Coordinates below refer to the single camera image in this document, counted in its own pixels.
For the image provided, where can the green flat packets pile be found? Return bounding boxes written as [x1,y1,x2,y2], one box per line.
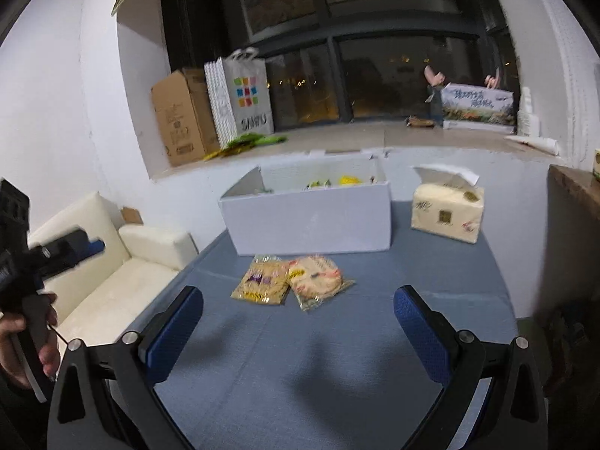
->
[203,133,288,161]

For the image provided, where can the purple label cracker packet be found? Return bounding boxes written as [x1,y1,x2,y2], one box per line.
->
[230,255,290,306]

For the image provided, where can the wooden side table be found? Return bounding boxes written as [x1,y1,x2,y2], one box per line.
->
[534,165,599,322]

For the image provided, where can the tissue paper pack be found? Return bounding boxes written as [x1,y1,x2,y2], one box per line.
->
[411,163,484,244]

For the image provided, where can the left hand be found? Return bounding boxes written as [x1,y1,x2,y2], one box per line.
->
[1,292,60,400]

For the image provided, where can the yellow sunflower seed bag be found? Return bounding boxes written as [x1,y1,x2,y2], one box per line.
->
[339,176,363,186]

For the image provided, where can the brown cardboard box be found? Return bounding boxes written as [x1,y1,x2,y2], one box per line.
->
[150,68,221,167]

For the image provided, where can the red label cracker packet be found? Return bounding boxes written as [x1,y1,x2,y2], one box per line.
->
[287,255,355,312]

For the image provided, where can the white storage box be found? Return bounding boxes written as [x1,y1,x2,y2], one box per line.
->
[220,154,392,256]

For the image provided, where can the white SANFU shopping bag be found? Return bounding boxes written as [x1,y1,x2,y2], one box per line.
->
[203,48,274,147]

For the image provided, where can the printed landscape box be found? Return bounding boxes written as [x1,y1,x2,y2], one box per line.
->
[426,83,516,135]

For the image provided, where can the cream leather sofa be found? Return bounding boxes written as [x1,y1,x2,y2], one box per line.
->
[28,192,198,351]

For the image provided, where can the brown snack on windowsill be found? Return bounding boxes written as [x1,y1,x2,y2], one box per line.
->
[406,116,436,128]

